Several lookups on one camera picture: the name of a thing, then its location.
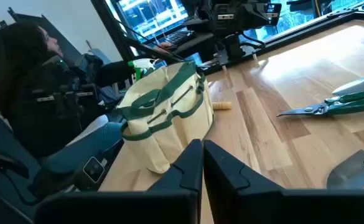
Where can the black desk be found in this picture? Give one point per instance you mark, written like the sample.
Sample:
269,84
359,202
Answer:
197,42

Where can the cream green canvas gardening bag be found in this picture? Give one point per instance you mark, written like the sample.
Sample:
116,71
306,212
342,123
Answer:
169,137

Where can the green white spray bottle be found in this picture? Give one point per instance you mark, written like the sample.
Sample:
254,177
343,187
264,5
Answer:
142,63

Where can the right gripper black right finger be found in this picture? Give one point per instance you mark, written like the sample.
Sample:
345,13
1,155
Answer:
262,208

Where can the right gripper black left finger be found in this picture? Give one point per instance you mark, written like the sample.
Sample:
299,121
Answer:
169,205

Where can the person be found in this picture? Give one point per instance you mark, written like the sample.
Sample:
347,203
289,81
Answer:
26,93

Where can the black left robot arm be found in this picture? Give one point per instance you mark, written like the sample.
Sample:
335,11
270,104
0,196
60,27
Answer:
231,15

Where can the black aluminium table frame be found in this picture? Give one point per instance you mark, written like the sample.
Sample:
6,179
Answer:
293,34

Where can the black keyboard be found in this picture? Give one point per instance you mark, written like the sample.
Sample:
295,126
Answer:
178,37

